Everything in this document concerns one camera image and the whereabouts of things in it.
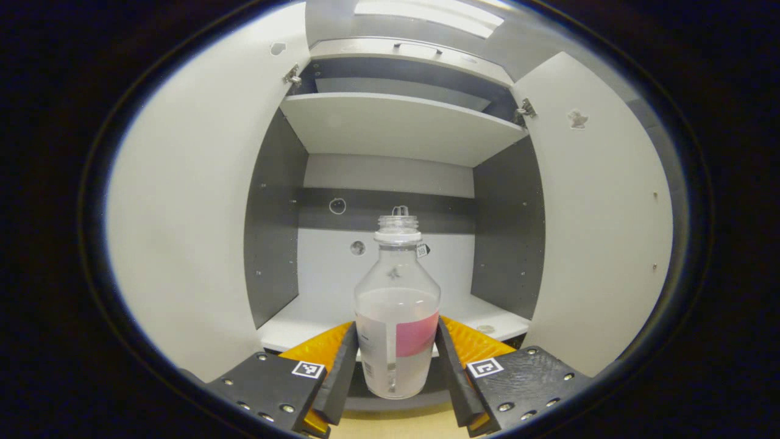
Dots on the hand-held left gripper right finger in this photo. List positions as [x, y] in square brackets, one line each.
[454, 384]

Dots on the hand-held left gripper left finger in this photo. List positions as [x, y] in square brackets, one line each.
[341, 384]

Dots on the large ceiling light panel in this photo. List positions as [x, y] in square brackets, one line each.
[432, 13]

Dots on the clear bottle with pink label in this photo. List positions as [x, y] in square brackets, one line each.
[396, 317]

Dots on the grey cabinet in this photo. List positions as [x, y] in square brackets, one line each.
[396, 131]

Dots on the grey cabinet door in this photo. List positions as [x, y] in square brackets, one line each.
[189, 201]
[600, 231]

